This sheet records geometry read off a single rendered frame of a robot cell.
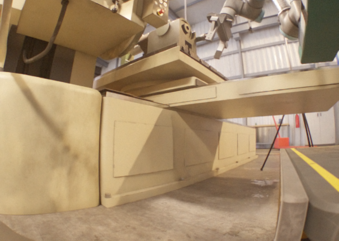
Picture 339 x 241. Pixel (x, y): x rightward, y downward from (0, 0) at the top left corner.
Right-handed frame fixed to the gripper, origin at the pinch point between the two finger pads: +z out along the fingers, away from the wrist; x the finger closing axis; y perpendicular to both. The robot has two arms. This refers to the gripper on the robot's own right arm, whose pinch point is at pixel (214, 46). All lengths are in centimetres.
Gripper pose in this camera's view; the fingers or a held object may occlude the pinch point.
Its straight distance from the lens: 79.3
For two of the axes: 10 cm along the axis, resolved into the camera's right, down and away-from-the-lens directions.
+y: 7.9, 3.4, -5.1
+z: -4.3, 9.0, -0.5
